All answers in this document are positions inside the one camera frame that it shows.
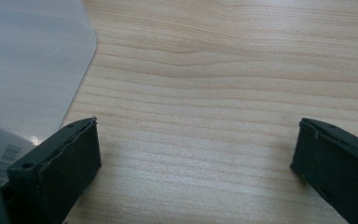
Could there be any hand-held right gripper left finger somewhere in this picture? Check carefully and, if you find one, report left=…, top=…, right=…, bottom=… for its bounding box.
left=1, top=116, right=103, bottom=224

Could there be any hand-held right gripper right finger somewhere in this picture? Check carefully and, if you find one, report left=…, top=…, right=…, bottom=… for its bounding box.
left=289, top=117, right=358, bottom=224

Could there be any translucent plastic sheet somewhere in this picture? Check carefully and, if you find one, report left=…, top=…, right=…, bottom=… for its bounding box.
left=0, top=0, right=98, bottom=144

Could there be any white labelled box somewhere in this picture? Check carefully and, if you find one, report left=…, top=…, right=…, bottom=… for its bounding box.
left=0, top=119, right=37, bottom=185

